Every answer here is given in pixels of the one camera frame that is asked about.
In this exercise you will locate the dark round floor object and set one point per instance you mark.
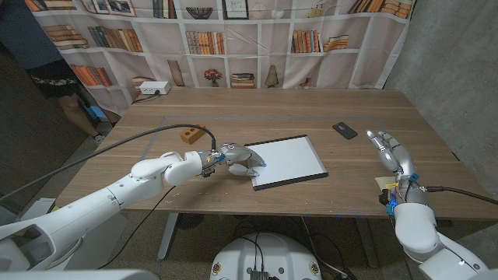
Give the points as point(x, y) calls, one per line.
point(190, 220)

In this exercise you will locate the white floor box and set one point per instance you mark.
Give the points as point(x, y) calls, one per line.
point(37, 208)

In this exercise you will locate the blue floor item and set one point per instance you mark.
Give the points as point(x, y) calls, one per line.
point(97, 112)

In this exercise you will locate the orange brick with holes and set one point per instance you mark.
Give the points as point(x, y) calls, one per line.
point(192, 133)

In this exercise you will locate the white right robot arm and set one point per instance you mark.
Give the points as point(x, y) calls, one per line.
point(416, 229)

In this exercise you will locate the white power strip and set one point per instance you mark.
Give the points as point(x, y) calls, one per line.
point(154, 87)

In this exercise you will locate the black smartphone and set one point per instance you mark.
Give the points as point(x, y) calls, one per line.
point(345, 130)

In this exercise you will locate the yellow floor item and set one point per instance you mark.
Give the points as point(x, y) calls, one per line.
point(55, 208)

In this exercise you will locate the small whiteboard with dark frame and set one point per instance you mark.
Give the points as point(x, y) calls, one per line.
point(290, 159)

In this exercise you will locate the grey metal table leg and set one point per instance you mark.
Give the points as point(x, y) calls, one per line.
point(366, 243)
point(168, 237)

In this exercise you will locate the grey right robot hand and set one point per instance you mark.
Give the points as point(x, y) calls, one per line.
point(404, 163)

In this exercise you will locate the printed bookshelf backdrop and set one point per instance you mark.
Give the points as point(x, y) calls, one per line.
point(241, 58)

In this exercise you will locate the person in dark shorts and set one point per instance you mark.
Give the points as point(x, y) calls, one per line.
point(23, 39)

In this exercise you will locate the white robot head rim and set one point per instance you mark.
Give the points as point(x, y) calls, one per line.
point(78, 275)

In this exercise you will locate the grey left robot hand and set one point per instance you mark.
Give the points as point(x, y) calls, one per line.
point(239, 153)

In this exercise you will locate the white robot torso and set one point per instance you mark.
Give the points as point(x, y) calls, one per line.
point(268, 253)

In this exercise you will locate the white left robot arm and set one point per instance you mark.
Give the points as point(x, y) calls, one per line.
point(101, 202)

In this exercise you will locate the grey finned torso module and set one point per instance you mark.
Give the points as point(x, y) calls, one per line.
point(258, 275)

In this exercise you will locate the pale yellow sponge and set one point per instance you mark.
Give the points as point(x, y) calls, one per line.
point(385, 182)

